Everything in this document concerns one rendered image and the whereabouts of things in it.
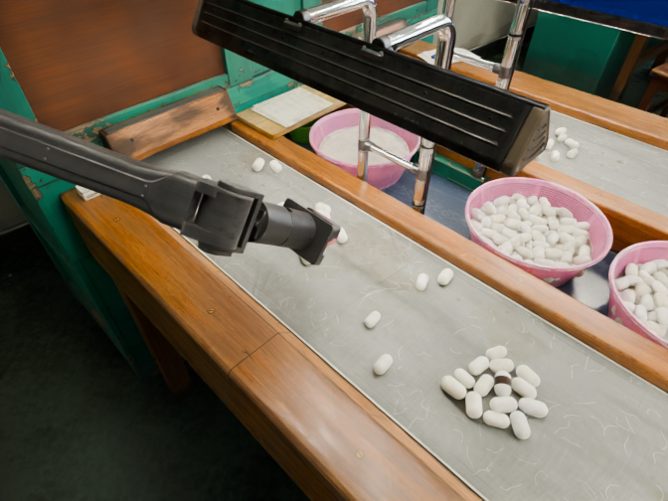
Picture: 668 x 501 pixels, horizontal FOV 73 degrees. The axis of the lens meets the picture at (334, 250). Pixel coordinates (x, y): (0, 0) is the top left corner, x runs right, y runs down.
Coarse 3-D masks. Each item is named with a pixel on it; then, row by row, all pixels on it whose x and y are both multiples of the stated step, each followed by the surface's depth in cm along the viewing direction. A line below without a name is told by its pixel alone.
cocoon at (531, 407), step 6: (522, 402) 61; (528, 402) 60; (534, 402) 60; (540, 402) 60; (522, 408) 60; (528, 408) 60; (534, 408) 60; (540, 408) 60; (546, 408) 60; (528, 414) 60; (534, 414) 60; (540, 414) 60; (546, 414) 60
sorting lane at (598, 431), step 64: (320, 192) 97; (256, 256) 83; (384, 256) 83; (320, 320) 72; (384, 320) 72; (448, 320) 72; (512, 320) 72; (384, 384) 64; (576, 384) 64; (640, 384) 64; (448, 448) 58; (512, 448) 58; (576, 448) 58; (640, 448) 58
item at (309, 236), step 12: (288, 204) 69; (300, 216) 64; (312, 216) 66; (300, 228) 63; (312, 228) 65; (324, 228) 65; (336, 228) 65; (288, 240) 62; (300, 240) 64; (312, 240) 66; (324, 240) 65; (300, 252) 67; (312, 252) 66; (312, 264) 66
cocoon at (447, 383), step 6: (444, 378) 63; (450, 378) 63; (444, 384) 62; (450, 384) 62; (456, 384) 62; (444, 390) 63; (450, 390) 62; (456, 390) 62; (462, 390) 62; (456, 396) 62; (462, 396) 61
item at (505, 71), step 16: (448, 0) 88; (528, 0) 78; (448, 16) 90; (528, 16) 80; (512, 32) 82; (512, 48) 84; (480, 64) 90; (496, 64) 88; (512, 64) 86; (416, 160) 115; (448, 160) 110; (448, 176) 110; (464, 176) 107; (480, 176) 104
